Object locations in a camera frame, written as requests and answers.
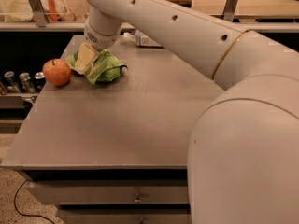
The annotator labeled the white and orange bag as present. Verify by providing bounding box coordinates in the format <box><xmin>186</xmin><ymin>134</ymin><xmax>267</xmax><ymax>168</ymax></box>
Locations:
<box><xmin>0</xmin><ymin>0</ymin><xmax>71</xmax><ymax>23</ymax></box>

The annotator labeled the lower grey drawer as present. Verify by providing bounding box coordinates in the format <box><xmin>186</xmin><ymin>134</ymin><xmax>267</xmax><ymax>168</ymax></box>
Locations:
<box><xmin>57</xmin><ymin>208</ymin><xmax>191</xmax><ymax>224</ymax></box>

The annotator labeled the right metal bracket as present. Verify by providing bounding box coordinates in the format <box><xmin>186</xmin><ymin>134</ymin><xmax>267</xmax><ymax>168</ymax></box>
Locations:
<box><xmin>222</xmin><ymin>0</ymin><xmax>238</xmax><ymax>21</ymax></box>

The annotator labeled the grey drawer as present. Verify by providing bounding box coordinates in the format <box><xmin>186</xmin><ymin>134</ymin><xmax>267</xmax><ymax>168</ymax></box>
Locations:
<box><xmin>25</xmin><ymin>181</ymin><xmax>189</xmax><ymax>206</ymax></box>
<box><xmin>57</xmin><ymin>208</ymin><xmax>191</xmax><ymax>224</ymax></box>

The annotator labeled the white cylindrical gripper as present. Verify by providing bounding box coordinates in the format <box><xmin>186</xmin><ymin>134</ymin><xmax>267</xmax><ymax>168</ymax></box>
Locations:
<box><xmin>75</xmin><ymin>7</ymin><xmax>122</xmax><ymax>75</ymax></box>

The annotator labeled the metal bracket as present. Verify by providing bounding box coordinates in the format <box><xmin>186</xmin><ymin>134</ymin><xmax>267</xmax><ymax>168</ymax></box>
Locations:
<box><xmin>28</xmin><ymin>0</ymin><xmax>49</xmax><ymax>28</ymax></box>
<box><xmin>222</xmin><ymin>0</ymin><xmax>238</xmax><ymax>21</ymax></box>

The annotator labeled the red apple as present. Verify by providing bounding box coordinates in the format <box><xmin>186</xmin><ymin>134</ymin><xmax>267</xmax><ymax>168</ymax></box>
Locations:
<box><xmin>42</xmin><ymin>59</ymin><xmax>71</xmax><ymax>86</ymax></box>

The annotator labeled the black floor cable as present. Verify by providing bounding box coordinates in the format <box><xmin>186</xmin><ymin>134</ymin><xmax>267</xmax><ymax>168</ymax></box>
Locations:
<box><xmin>13</xmin><ymin>179</ymin><xmax>56</xmax><ymax>224</ymax></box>

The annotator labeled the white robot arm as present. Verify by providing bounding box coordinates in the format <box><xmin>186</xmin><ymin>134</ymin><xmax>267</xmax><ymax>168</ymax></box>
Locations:
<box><xmin>84</xmin><ymin>0</ymin><xmax>299</xmax><ymax>224</ymax></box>

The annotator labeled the clear plastic water bottle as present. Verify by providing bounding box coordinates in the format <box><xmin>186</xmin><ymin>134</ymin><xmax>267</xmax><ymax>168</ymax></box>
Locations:
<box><xmin>123</xmin><ymin>30</ymin><xmax>161</xmax><ymax>48</ymax></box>

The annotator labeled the silver can right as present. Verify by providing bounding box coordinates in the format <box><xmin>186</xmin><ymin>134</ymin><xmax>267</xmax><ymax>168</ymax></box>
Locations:
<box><xmin>35</xmin><ymin>72</ymin><xmax>46</xmax><ymax>91</ymax></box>

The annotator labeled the silver can middle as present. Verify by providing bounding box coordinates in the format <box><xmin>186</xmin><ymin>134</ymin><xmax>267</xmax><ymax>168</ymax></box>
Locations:
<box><xmin>19</xmin><ymin>72</ymin><xmax>36</xmax><ymax>93</ymax></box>

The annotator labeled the left metal bracket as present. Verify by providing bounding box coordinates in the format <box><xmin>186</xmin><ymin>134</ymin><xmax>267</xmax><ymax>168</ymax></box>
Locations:
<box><xmin>28</xmin><ymin>0</ymin><xmax>49</xmax><ymax>28</ymax></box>

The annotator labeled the upper grey drawer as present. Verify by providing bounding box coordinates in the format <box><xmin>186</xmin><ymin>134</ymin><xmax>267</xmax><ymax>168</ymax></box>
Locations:
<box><xmin>25</xmin><ymin>181</ymin><xmax>189</xmax><ymax>206</ymax></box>

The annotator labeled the green rice chip bag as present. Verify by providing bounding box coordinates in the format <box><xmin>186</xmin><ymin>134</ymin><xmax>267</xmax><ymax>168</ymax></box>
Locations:
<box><xmin>66</xmin><ymin>49</ymin><xmax>127</xmax><ymax>85</ymax></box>

